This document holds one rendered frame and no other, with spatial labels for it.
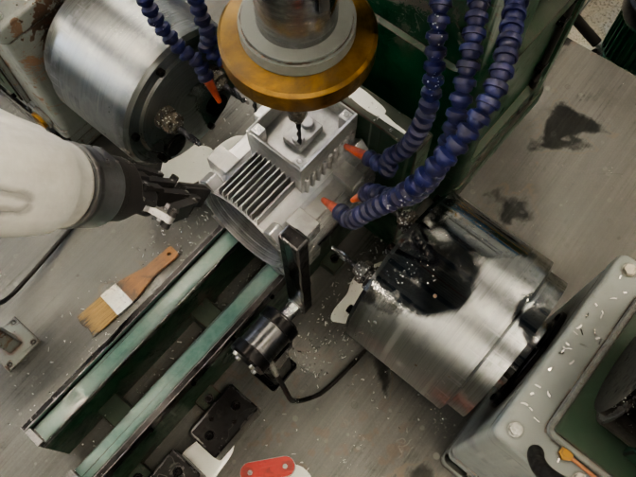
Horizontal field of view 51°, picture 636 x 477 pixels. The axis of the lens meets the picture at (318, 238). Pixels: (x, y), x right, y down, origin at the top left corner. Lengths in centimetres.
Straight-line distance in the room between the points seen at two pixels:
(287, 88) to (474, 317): 35
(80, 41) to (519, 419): 78
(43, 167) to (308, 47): 30
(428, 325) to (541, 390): 15
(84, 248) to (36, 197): 67
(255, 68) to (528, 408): 49
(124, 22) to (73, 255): 46
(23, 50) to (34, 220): 55
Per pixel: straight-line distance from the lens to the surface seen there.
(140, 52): 102
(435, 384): 88
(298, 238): 74
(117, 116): 103
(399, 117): 94
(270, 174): 95
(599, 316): 87
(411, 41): 99
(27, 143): 64
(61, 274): 129
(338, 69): 75
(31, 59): 118
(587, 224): 133
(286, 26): 71
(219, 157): 100
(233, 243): 111
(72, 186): 67
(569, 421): 81
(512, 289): 84
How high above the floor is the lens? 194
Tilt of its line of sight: 68 degrees down
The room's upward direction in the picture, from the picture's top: 1 degrees counter-clockwise
